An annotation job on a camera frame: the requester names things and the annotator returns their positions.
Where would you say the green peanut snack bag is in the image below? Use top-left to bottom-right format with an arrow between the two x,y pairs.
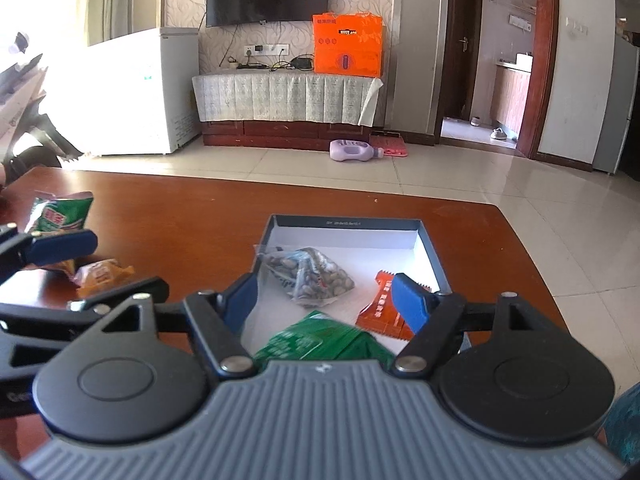
24,190 -> 96,276

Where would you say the orange snack packet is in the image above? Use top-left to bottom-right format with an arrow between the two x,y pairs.
356,270 -> 431,340

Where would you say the yellow wrapped pastry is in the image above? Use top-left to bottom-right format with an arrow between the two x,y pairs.
73,259 -> 136,299

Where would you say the dark green snack bag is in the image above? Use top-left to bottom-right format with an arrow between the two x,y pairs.
254,310 -> 395,368

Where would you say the clear bag of seeds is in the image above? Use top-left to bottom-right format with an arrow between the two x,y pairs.
255,245 -> 356,308

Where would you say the dark blue shallow box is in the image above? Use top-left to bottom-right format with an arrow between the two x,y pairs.
241,214 -> 451,353

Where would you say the pink floor scale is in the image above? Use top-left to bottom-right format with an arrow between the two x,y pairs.
369,131 -> 408,158

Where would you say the purple detergent bottle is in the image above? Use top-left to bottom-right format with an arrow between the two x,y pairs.
329,140 -> 384,162

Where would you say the white chest freezer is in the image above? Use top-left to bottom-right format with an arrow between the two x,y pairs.
74,27 -> 200,156

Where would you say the tv cabinet with lace cloth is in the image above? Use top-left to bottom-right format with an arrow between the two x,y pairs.
192,70 -> 383,151

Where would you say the orange gift box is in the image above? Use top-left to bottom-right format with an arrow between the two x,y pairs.
312,13 -> 384,78

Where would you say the grey refrigerator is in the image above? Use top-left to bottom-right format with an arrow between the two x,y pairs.
592,36 -> 639,174

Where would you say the white wall power strip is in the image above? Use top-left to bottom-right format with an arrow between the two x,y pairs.
243,44 -> 290,58

